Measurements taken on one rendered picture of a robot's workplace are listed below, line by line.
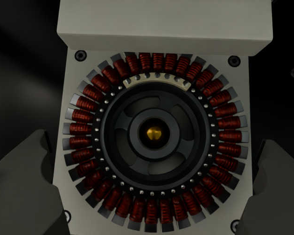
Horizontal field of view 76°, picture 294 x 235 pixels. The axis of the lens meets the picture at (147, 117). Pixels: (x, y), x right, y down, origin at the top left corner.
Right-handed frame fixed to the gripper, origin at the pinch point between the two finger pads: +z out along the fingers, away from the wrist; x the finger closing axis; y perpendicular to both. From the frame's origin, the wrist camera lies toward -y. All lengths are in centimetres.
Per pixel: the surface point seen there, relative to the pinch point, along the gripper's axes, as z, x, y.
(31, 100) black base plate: 3.8, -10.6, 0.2
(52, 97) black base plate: 4.0, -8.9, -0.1
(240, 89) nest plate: 3.7, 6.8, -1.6
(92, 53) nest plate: 5.1, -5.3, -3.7
